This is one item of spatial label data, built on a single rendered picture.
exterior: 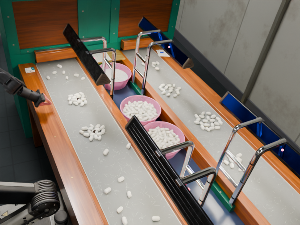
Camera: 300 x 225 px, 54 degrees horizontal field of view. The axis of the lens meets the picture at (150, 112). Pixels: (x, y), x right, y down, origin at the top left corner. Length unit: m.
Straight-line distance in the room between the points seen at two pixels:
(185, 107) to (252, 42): 1.55
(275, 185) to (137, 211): 0.78
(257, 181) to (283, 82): 1.56
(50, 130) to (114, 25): 1.04
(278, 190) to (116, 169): 0.87
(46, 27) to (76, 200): 1.28
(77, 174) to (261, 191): 0.95
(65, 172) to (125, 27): 1.35
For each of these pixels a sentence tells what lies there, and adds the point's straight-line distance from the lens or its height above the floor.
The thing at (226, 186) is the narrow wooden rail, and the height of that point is 0.76.
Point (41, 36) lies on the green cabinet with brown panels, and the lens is 2.28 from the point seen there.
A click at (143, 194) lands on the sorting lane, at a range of 1.50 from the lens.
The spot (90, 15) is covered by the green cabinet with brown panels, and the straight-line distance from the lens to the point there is 2.31.
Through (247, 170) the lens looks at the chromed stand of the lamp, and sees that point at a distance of 1.42.
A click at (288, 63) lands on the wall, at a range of 3.07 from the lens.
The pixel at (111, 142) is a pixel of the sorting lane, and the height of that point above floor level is 0.74.
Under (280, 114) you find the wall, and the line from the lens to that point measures 3.22.
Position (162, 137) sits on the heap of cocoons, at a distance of 1.78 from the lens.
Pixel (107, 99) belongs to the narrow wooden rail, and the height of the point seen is 0.76.
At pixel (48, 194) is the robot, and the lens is 1.45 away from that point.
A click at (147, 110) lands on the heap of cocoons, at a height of 0.72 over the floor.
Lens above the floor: 1.97
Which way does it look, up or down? 40 degrees down
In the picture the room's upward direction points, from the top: 10 degrees clockwise
